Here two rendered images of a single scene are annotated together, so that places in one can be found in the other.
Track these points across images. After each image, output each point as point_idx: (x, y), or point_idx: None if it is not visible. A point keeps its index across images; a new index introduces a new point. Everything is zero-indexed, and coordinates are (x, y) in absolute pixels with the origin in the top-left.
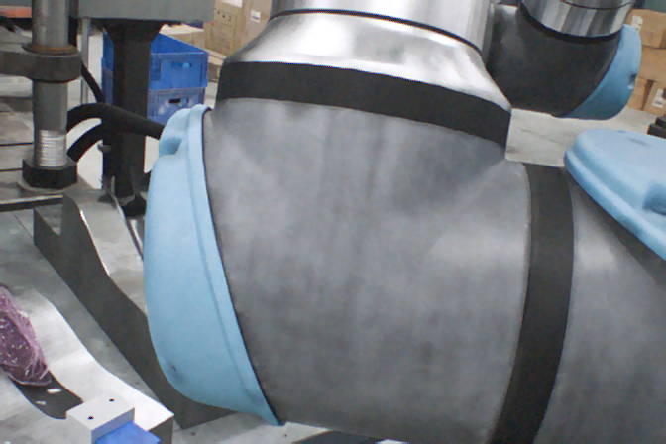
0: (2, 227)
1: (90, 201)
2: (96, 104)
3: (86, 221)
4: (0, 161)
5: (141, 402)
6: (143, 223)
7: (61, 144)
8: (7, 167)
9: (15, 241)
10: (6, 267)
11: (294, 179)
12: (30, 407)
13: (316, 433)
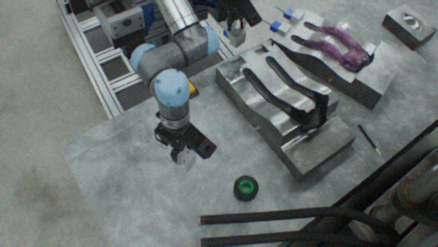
0: (368, 155)
1: (326, 91)
2: (379, 220)
3: (322, 84)
4: (415, 245)
5: (278, 40)
6: (305, 93)
7: (381, 209)
8: (407, 236)
9: (357, 144)
10: (350, 123)
11: None
12: (301, 37)
13: (232, 56)
